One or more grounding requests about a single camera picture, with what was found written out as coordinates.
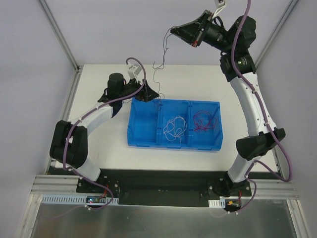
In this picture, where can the aluminium frame rail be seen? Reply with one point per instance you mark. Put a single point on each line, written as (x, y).
(66, 185)

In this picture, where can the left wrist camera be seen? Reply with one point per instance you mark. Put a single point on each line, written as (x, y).
(133, 70)

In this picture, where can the right white cable duct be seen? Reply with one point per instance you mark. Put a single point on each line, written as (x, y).
(217, 203)

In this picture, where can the left white cable duct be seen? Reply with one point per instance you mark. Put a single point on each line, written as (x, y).
(79, 200)

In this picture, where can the white cable duct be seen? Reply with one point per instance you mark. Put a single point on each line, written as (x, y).
(217, 203)
(79, 200)

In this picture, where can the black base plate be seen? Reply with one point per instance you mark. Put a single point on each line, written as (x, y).
(163, 188)

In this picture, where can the right aluminium corner post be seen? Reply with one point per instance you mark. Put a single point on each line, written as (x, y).
(271, 16)

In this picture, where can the aluminium corner post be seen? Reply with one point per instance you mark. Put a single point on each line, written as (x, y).
(58, 34)
(271, 16)

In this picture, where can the left aluminium corner post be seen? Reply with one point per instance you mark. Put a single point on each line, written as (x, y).
(58, 34)

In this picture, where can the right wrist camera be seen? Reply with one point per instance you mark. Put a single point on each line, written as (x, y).
(220, 5)

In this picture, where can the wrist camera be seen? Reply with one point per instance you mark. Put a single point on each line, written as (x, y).
(133, 70)
(220, 5)

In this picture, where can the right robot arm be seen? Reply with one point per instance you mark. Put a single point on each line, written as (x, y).
(239, 69)

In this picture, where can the blue three-compartment bin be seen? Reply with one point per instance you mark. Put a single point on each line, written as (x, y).
(175, 124)

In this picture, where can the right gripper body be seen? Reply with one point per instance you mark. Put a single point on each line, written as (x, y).
(200, 29)

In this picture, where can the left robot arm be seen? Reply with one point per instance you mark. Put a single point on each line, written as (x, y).
(70, 139)

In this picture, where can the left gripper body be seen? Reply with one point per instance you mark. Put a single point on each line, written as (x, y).
(141, 89)

